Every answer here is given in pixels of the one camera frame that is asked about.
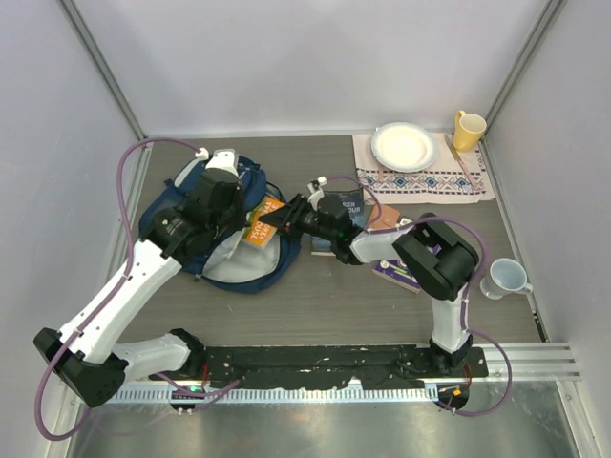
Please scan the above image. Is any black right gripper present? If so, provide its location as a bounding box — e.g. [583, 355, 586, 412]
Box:
[258, 194, 335, 243]

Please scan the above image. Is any orange treehouse storey book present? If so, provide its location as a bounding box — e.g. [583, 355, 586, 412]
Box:
[241, 197, 284, 250]

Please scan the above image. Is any navy blue student backpack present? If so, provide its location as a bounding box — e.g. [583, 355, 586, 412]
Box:
[138, 156, 302, 294]

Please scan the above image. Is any dark blue Nineteen Eighty-Four book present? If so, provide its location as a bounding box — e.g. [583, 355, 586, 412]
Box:
[310, 187, 368, 258]

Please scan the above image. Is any purple paperback book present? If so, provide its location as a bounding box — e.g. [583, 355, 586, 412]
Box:
[371, 216, 445, 295]

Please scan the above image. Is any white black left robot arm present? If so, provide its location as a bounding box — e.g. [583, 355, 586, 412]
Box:
[33, 168, 245, 407]

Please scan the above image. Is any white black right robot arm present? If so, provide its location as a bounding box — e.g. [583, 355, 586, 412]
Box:
[260, 195, 480, 377]

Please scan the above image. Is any brown leather wallet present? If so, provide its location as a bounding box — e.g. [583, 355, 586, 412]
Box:
[366, 205, 401, 230]

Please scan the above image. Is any white paper plate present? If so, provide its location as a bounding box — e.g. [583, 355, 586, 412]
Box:
[370, 122, 438, 173]

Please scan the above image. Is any patterned white placemat cloth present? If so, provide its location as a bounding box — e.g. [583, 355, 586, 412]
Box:
[352, 133, 495, 205]

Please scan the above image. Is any yellow mug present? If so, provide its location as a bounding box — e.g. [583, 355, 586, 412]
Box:
[453, 110, 487, 152]

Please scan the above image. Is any pale blue mug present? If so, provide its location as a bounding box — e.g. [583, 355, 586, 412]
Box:
[479, 258, 533, 300]

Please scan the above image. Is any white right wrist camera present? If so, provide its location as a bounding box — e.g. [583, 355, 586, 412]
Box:
[307, 176, 327, 210]

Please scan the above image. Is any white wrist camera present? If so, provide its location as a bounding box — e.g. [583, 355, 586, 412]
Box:
[307, 176, 327, 210]
[195, 147, 239, 181]

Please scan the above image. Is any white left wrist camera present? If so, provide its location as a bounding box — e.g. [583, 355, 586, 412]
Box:
[195, 147, 239, 181]

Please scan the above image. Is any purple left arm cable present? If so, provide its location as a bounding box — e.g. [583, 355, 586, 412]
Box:
[33, 137, 244, 442]

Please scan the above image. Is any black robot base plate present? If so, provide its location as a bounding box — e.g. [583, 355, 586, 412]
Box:
[180, 343, 491, 390]

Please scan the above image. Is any pink handled knife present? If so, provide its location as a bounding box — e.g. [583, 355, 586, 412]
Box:
[445, 134, 479, 192]

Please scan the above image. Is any aluminium front rail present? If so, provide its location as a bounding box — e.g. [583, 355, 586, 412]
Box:
[480, 343, 581, 382]

